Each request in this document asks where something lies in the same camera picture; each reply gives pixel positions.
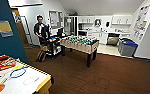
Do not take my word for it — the yellow wall sign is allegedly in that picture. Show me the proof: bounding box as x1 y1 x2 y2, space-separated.
0 20 14 38

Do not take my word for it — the blue lid recycling bin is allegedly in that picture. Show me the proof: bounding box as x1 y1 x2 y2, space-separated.
118 39 139 57

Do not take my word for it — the cardboard box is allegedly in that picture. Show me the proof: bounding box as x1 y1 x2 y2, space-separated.
40 44 51 53

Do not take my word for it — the wall notice board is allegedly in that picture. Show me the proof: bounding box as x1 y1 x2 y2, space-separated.
48 9 65 29

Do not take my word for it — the red orange snack box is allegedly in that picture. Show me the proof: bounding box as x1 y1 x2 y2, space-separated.
0 58 17 73

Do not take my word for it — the stainless steel refrigerator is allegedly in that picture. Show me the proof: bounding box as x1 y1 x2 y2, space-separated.
64 15 79 37

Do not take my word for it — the large printed wall poster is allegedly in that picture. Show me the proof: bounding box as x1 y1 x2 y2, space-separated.
133 4 150 42

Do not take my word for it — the blue rimmed white bowl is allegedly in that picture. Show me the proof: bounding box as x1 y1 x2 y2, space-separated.
9 67 27 80

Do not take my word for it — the white under-sink cabinet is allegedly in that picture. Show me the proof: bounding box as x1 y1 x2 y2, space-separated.
90 31 109 45

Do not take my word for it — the white three-door wall cabinet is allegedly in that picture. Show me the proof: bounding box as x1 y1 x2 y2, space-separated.
111 14 134 26

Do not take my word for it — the man in dark shirt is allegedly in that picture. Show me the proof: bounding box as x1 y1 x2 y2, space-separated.
33 14 51 46

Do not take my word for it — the brown wooden door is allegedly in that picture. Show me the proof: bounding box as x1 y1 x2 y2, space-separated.
11 9 31 47

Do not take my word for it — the black wheeled cart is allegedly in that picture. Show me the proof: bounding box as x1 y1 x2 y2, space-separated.
39 33 67 61

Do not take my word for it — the brown bag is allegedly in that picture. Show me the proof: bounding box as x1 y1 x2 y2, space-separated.
35 51 47 63

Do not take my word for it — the foosball table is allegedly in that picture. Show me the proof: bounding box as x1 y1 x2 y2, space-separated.
59 34 100 69

